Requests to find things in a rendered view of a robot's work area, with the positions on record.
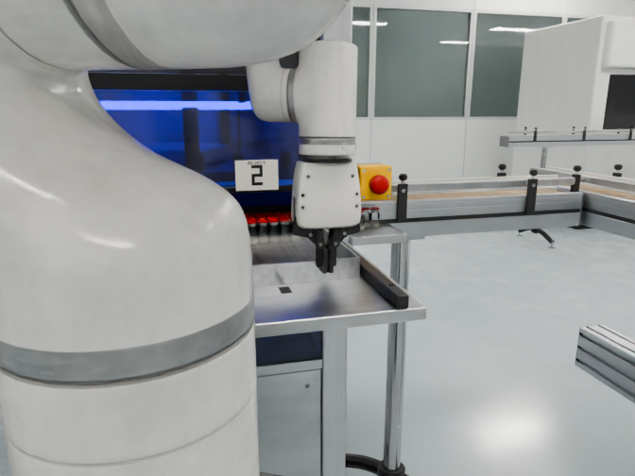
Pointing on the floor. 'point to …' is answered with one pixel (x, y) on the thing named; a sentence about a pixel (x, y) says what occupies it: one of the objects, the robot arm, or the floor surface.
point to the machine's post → (334, 340)
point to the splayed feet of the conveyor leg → (371, 465)
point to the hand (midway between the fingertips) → (325, 259)
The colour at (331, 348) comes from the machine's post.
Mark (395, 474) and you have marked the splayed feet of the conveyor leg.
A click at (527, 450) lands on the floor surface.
